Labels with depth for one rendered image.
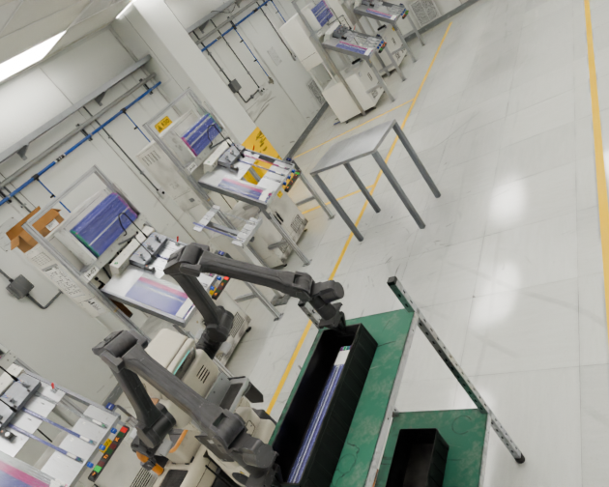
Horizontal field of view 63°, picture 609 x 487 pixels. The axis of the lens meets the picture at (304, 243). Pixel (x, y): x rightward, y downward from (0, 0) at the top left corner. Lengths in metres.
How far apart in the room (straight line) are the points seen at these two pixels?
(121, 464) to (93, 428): 0.48
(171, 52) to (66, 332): 3.54
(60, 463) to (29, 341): 2.14
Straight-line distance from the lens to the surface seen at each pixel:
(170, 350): 1.87
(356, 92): 7.81
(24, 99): 6.12
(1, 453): 3.52
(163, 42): 6.83
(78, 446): 3.43
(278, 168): 5.07
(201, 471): 2.32
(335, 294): 1.64
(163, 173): 5.05
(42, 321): 5.42
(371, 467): 1.51
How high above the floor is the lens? 2.02
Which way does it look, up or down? 22 degrees down
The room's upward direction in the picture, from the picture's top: 38 degrees counter-clockwise
